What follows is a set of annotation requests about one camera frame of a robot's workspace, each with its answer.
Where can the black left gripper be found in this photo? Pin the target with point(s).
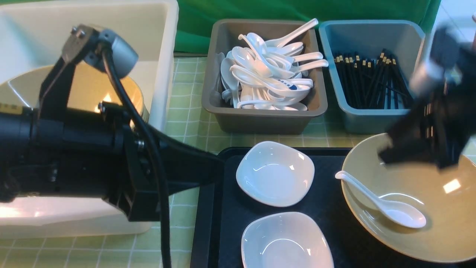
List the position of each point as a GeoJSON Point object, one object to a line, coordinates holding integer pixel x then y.
{"type": "Point", "coordinates": [181, 167]}

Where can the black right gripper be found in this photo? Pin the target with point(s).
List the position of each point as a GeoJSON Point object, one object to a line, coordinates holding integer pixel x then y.
{"type": "Point", "coordinates": [442, 119]}

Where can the tan noodle bowl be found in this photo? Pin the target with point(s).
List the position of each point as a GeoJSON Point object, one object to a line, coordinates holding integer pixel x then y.
{"type": "Point", "coordinates": [445, 197]}

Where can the white square sauce dish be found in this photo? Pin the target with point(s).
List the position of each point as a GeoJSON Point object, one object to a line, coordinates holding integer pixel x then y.
{"type": "Point", "coordinates": [275, 174]}
{"type": "Point", "coordinates": [285, 240]}

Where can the white soup spoon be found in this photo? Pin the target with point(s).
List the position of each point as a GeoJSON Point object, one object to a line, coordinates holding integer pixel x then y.
{"type": "Point", "coordinates": [399, 212]}

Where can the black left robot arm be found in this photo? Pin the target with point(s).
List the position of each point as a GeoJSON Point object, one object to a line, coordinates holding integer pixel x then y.
{"type": "Point", "coordinates": [98, 156]}

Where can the black plastic serving tray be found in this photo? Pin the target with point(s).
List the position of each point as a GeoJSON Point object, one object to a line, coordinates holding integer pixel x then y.
{"type": "Point", "coordinates": [224, 211]}

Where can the pile of black chopsticks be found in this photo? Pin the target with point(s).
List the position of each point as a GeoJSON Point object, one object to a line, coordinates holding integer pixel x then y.
{"type": "Point", "coordinates": [373, 83]}

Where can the blue plastic chopstick bin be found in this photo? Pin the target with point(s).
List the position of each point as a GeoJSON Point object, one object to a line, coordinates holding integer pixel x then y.
{"type": "Point", "coordinates": [369, 38]}

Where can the pile of white spoons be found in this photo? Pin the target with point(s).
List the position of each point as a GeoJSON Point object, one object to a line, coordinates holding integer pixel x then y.
{"type": "Point", "coordinates": [269, 74]}

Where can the stack of tan bowls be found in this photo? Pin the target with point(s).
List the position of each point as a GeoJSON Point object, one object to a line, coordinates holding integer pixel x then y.
{"type": "Point", "coordinates": [89, 88]}

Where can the green backdrop cloth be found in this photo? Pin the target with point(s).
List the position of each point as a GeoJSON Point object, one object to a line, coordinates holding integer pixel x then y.
{"type": "Point", "coordinates": [197, 17]}

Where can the large white plastic tub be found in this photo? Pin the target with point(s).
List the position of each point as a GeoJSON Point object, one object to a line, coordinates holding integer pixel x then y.
{"type": "Point", "coordinates": [32, 36]}

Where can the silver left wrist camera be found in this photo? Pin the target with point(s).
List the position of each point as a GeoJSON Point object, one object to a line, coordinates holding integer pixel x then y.
{"type": "Point", "coordinates": [101, 49]}

